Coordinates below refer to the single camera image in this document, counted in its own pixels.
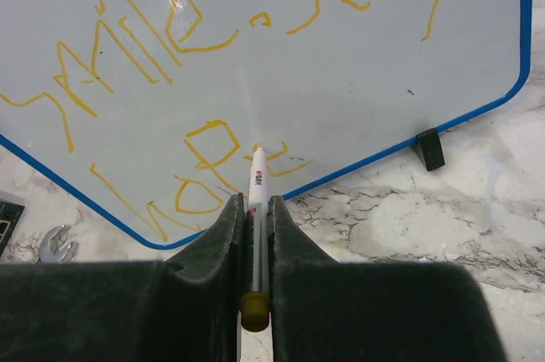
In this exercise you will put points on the yellow white marker pen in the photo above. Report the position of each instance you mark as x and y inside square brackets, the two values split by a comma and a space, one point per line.
[254, 303]

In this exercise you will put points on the silver open-end wrench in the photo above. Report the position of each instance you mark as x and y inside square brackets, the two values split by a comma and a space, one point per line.
[55, 248]

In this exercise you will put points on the black rectangular box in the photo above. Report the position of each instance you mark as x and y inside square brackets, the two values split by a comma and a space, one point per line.
[12, 209]

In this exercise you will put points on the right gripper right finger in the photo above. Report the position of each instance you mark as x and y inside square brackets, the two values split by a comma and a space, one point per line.
[326, 310]

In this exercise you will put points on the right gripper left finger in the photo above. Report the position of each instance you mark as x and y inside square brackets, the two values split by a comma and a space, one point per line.
[182, 309]

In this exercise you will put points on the blue framed whiteboard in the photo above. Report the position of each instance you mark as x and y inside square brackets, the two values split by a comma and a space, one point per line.
[148, 111]

